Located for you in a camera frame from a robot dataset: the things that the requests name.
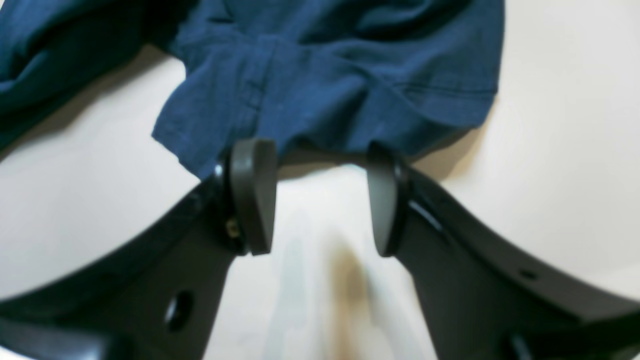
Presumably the dark blue t-shirt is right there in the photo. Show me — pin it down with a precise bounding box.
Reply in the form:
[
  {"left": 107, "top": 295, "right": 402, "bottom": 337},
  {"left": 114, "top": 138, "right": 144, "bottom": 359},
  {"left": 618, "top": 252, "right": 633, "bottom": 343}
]
[{"left": 0, "top": 0, "right": 506, "bottom": 179}]

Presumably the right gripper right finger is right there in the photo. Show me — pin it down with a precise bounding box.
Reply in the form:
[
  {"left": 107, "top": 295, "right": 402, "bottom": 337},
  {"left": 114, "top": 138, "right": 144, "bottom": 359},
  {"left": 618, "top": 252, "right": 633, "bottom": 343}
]
[{"left": 366, "top": 143, "right": 640, "bottom": 360}]

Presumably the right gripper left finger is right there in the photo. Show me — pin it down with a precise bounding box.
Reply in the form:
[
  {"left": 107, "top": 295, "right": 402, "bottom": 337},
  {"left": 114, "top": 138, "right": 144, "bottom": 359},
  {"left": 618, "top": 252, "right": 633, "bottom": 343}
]
[{"left": 0, "top": 138, "right": 278, "bottom": 360}]

